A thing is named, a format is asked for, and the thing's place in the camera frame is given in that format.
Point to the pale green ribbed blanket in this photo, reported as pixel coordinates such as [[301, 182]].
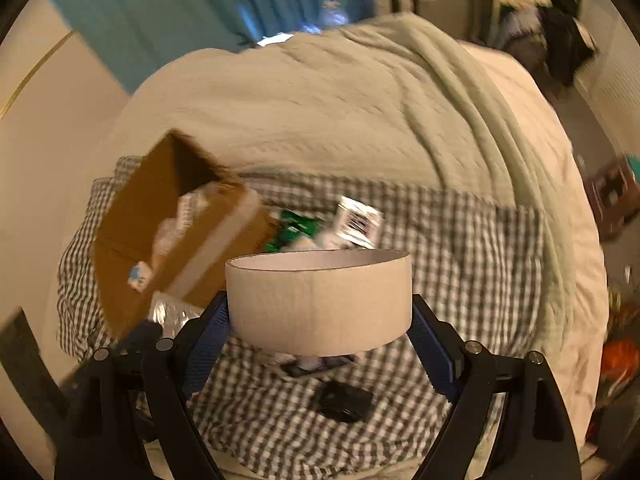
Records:
[[450, 110]]

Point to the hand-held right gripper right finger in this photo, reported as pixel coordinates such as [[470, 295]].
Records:
[[437, 360]]

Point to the white louvred wardrobe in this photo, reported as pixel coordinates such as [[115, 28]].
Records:
[[617, 90]]

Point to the brown wooden stool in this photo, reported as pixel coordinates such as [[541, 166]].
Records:
[[612, 195]]

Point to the dark flat card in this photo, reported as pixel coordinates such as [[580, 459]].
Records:
[[310, 367]]

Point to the beige tape roll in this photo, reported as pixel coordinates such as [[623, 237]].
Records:
[[320, 305]]

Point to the dark hanging clothes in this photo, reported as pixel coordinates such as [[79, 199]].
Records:
[[560, 35]]

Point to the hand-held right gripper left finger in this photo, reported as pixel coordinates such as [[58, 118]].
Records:
[[207, 346]]

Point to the orange bag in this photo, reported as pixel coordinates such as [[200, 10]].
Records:
[[620, 365]]

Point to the clear plastic package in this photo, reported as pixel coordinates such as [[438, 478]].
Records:
[[170, 310]]

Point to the grey checked cloth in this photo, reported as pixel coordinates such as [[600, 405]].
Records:
[[475, 285]]

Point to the brown cardboard box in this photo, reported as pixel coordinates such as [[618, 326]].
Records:
[[125, 220]]

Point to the teal curtain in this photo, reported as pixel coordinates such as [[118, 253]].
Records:
[[150, 10]]

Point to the green foil packet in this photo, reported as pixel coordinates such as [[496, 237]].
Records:
[[295, 227]]

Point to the small black object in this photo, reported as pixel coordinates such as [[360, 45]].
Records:
[[345, 400]]

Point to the cream textured quilt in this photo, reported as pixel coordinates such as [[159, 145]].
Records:
[[300, 125]]

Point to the white printed packet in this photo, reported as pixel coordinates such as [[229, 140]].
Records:
[[357, 220]]

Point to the white plastic packets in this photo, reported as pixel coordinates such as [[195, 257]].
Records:
[[175, 230]]

